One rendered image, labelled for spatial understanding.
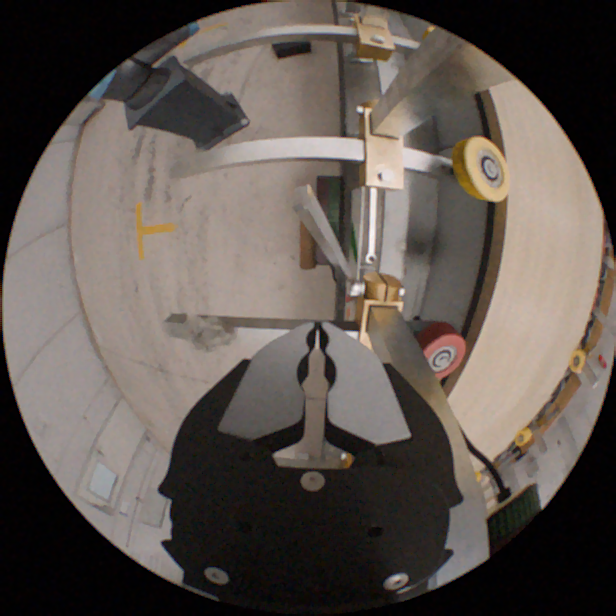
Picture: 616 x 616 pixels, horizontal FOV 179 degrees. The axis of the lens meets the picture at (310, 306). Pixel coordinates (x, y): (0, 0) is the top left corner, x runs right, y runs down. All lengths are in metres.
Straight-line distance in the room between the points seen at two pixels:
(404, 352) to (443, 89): 0.22
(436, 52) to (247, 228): 1.13
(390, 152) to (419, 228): 0.28
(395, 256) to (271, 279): 0.81
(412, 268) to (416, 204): 0.16
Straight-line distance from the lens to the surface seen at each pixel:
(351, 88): 0.48
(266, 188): 1.14
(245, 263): 1.21
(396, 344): 0.21
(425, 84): 0.17
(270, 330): 0.30
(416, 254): 0.54
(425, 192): 0.54
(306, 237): 1.04
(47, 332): 2.70
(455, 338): 0.30
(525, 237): 0.35
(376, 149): 0.29
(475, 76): 0.15
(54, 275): 2.68
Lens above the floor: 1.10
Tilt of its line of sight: 63 degrees down
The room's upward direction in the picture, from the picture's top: 175 degrees counter-clockwise
